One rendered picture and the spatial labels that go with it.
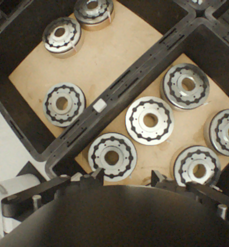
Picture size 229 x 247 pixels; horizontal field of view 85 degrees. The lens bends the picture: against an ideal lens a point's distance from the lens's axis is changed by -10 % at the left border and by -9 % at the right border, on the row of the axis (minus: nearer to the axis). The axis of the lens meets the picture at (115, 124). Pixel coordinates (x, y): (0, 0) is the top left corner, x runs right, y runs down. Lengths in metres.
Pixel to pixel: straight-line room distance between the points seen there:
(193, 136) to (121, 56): 0.25
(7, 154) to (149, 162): 0.52
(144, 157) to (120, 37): 0.30
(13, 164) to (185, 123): 0.58
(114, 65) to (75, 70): 0.10
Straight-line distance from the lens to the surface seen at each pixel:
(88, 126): 0.23
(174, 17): 0.36
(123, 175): 0.30
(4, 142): 0.65
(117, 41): 0.39
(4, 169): 0.66
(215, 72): 0.38
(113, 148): 0.28
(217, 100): 0.39
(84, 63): 0.38
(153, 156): 0.33
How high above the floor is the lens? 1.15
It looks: 84 degrees down
